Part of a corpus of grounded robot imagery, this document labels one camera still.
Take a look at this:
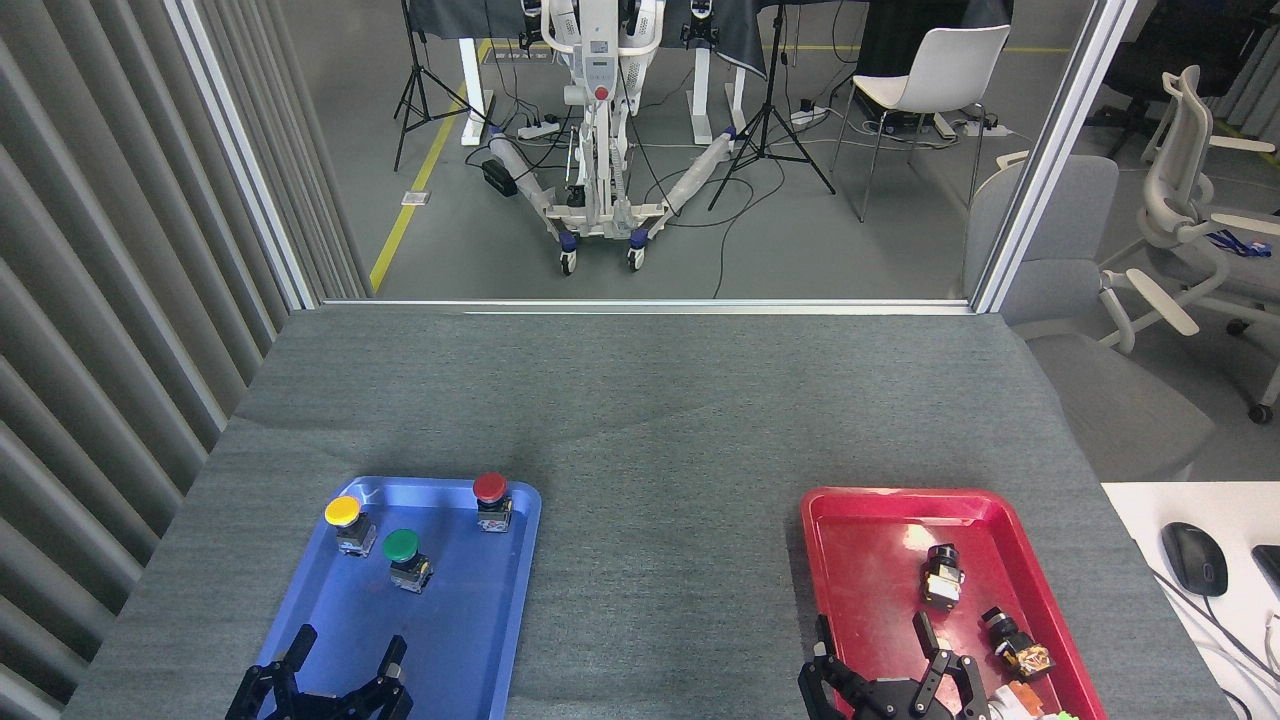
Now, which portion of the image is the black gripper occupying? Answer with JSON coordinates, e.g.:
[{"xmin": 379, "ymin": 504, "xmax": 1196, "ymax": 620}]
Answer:
[
  {"xmin": 225, "ymin": 625, "xmax": 414, "ymax": 720},
  {"xmin": 798, "ymin": 610, "xmax": 992, "ymax": 720}
]

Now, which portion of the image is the green push button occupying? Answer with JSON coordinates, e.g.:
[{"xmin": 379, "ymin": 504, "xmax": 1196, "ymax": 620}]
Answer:
[{"xmin": 383, "ymin": 529, "xmax": 435, "ymax": 595}]

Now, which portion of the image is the yellow push button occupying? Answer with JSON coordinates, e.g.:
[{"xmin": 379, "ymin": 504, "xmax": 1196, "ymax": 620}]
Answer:
[{"xmin": 324, "ymin": 495, "xmax": 378, "ymax": 558}]

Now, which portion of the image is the red push button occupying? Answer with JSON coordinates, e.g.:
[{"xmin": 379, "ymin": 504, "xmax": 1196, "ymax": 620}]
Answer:
[{"xmin": 473, "ymin": 473, "xmax": 514, "ymax": 533}]

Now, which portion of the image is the red plastic tray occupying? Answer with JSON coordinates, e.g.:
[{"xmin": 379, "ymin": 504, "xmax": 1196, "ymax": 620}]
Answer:
[{"xmin": 800, "ymin": 487, "xmax": 1109, "ymax": 720}]

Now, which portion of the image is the blue plastic tray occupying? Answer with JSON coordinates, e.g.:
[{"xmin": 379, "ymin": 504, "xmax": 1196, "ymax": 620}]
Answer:
[{"xmin": 250, "ymin": 476, "xmax": 543, "ymax": 720}]

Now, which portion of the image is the white desk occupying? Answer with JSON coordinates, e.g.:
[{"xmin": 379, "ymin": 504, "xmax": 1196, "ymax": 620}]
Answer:
[{"xmin": 1102, "ymin": 482, "xmax": 1280, "ymax": 720}]

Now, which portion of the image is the black computer mouse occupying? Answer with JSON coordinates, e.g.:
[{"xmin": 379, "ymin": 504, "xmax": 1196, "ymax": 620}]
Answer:
[{"xmin": 1161, "ymin": 522, "xmax": 1230, "ymax": 598}]

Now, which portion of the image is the grey upholstered chair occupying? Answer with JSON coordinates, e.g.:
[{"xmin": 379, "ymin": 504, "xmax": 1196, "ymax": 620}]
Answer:
[{"xmin": 964, "ymin": 154, "xmax": 1216, "ymax": 482}]

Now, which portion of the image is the black tripod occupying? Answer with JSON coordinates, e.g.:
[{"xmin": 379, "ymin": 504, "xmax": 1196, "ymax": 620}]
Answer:
[
  {"xmin": 393, "ymin": 0, "xmax": 491, "ymax": 172},
  {"xmin": 708, "ymin": 0, "xmax": 837, "ymax": 212}
]

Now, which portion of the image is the white office chair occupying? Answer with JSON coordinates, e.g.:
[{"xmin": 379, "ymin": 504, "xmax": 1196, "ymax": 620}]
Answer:
[{"xmin": 1098, "ymin": 65, "xmax": 1280, "ymax": 425}]

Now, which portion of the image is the white plastic chair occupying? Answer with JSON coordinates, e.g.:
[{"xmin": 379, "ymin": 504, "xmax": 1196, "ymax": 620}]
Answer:
[{"xmin": 832, "ymin": 25, "xmax": 1012, "ymax": 223}]

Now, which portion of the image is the white table with black cloth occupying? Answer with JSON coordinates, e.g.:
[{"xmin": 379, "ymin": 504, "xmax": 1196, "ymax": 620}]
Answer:
[{"xmin": 404, "ymin": 0, "xmax": 773, "ymax": 148}]

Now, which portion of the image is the white stand on wheels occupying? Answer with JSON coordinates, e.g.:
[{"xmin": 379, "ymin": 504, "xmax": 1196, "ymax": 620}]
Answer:
[{"xmin": 487, "ymin": 0, "xmax": 741, "ymax": 276}]

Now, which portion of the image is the black office chair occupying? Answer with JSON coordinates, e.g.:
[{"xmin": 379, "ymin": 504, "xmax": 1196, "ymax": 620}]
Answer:
[{"xmin": 1085, "ymin": 0, "xmax": 1280, "ymax": 133}]

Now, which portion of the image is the black knob switch silver base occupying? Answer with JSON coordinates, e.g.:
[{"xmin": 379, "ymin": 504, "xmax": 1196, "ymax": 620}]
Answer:
[{"xmin": 920, "ymin": 544, "xmax": 967, "ymax": 609}]

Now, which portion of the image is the black knob switch gold base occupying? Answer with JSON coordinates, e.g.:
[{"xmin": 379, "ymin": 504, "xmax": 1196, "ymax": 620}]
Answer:
[{"xmin": 978, "ymin": 606, "xmax": 1056, "ymax": 683}]

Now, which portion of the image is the white and orange switch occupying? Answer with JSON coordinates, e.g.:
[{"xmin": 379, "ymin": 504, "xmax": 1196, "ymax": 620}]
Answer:
[{"xmin": 988, "ymin": 682, "xmax": 1047, "ymax": 720}]

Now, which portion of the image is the silver frame rail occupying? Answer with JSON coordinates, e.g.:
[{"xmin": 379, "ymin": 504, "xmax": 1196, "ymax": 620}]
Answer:
[{"xmin": 320, "ymin": 297, "xmax": 976, "ymax": 317}]

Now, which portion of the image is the silver frame post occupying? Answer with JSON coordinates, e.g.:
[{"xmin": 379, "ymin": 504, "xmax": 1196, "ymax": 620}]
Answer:
[
  {"xmin": 165, "ymin": 0, "xmax": 321, "ymax": 312},
  {"xmin": 972, "ymin": 0, "xmax": 1140, "ymax": 314}
]

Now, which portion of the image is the blue lanyard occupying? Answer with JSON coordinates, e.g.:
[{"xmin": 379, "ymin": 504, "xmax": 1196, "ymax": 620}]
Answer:
[{"xmin": 1206, "ymin": 229, "xmax": 1272, "ymax": 259}]

